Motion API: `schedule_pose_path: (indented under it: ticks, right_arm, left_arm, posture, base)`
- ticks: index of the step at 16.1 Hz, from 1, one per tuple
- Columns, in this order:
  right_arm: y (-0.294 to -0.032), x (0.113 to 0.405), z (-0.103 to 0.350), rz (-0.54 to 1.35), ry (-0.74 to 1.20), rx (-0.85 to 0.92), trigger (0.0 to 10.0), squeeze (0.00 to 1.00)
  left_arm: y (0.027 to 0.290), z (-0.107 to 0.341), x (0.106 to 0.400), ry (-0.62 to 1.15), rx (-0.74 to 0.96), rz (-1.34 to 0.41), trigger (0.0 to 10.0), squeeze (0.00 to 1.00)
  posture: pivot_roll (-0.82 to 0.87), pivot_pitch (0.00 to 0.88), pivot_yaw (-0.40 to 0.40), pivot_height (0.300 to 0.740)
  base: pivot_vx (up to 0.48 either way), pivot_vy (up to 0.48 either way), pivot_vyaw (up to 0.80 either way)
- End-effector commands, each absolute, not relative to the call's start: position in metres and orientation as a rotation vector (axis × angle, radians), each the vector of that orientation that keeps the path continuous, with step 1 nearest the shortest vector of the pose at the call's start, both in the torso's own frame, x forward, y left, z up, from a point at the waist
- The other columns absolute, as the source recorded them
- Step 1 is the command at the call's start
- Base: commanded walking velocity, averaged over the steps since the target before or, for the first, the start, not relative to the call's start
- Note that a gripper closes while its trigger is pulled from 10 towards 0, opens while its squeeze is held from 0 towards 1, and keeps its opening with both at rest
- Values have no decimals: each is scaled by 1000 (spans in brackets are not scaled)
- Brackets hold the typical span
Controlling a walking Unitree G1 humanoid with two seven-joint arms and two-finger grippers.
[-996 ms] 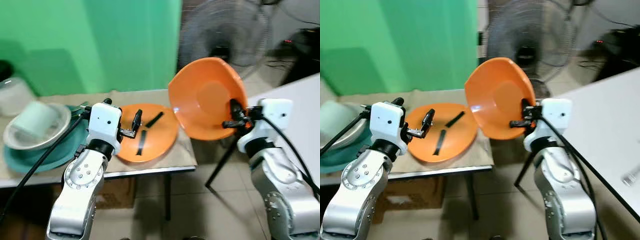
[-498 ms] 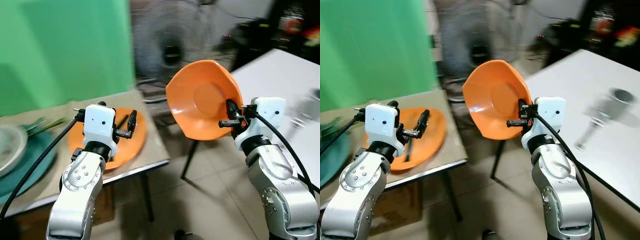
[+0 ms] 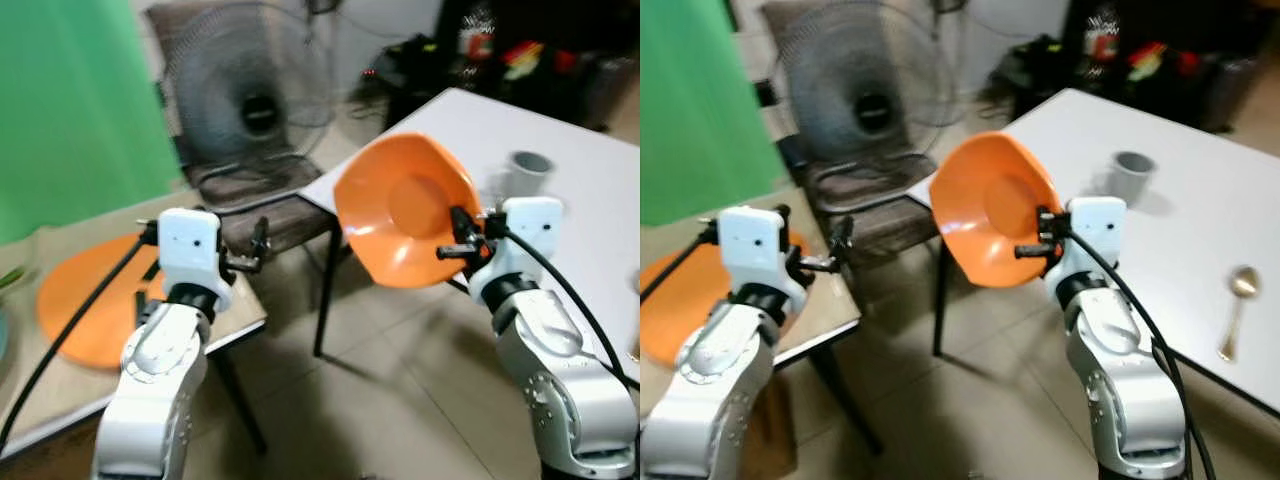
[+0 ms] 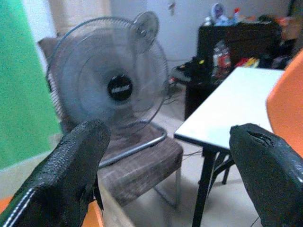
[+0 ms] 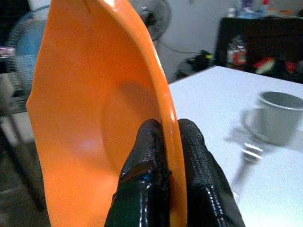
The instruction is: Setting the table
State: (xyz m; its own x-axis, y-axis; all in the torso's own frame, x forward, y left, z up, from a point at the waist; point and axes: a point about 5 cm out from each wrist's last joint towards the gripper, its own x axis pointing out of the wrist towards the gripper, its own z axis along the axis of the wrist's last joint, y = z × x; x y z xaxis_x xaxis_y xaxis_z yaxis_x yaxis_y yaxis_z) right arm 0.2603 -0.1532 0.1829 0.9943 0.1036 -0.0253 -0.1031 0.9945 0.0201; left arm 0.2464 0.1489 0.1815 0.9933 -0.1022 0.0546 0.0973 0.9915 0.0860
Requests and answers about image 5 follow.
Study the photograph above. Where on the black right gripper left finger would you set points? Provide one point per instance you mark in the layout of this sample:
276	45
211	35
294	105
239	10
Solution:
139	170

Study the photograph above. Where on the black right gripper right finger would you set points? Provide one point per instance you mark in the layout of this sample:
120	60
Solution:
201	170

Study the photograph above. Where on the orange plastic plate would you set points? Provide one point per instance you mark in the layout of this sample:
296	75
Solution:
94	106

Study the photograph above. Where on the silver metal fork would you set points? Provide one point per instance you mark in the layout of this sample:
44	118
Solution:
246	160

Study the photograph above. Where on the grey metal mug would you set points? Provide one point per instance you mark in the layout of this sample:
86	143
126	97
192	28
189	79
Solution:
274	116

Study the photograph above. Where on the black and yellow tool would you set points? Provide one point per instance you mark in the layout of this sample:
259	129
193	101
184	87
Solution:
201	60

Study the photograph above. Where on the clear plastic bottle red label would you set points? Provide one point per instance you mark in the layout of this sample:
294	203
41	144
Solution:
236	50

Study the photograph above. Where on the black shelf cabinet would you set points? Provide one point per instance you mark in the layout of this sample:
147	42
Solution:
262	47

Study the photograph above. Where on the grey standing fan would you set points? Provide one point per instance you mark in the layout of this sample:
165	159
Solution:
155	17

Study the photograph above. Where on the blue standing fan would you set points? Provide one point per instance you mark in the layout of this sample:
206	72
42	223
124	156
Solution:
22	54

